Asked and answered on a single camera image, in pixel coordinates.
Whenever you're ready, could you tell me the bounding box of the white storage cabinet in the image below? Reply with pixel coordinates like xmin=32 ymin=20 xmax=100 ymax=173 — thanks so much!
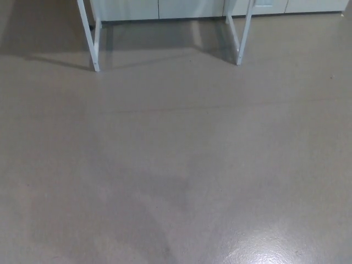
xmin=89 ymin=0 xmax=343 ymax=22

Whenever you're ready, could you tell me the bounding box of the white metal-framed desk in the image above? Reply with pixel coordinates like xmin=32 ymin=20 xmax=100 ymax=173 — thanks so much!
xmin=76 ymin=0 xmax=261 ymax=73

